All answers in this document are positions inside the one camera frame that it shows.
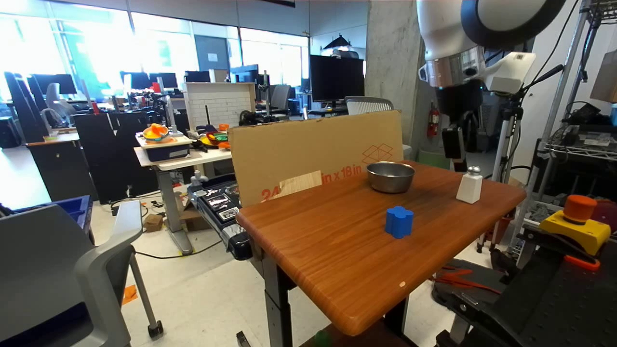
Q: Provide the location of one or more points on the yellow emergency stop button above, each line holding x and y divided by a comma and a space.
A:
576, 226

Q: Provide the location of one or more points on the black tool case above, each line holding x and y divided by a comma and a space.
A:
219, 207

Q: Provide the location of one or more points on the heap of colourful toys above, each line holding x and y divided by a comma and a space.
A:
216, 139

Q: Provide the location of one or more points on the black monitor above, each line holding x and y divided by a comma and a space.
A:
336, 77

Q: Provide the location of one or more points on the blue flower-shaped block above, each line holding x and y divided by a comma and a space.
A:
398, 222

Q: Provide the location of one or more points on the mesh office chair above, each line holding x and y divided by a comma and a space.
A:
368, 105

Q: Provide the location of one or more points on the cardboard sheet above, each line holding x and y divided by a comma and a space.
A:
308, 149

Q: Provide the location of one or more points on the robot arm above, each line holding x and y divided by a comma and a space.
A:
441, 29

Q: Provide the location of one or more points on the orange bowl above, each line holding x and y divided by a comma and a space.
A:
155, 131

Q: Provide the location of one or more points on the red fire extinguisher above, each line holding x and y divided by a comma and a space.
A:
433, 121

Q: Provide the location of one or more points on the black partition panels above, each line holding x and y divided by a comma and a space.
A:
115, 154

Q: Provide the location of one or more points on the white desk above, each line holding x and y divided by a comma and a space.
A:
168, 193

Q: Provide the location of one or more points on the blue plastic bin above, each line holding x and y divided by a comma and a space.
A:
72, 207

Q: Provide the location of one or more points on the small cardboard box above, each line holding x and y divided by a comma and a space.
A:
153, 222

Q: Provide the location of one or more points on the metal bowl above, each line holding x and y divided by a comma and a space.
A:
390, 178

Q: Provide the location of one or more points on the grey chair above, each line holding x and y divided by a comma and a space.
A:
53, 279

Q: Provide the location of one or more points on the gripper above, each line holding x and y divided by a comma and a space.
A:
458, 99

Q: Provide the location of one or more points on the white and dark tray box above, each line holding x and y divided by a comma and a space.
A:
166, 148

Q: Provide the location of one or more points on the camera on tripod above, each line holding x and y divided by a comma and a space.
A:
506, 135

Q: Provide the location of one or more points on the white brick pattern panel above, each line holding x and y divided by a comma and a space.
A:
219, 103

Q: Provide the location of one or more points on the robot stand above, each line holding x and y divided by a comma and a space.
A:
554, 303

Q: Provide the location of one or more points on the white bottle with silver cap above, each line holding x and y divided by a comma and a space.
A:
469, 188

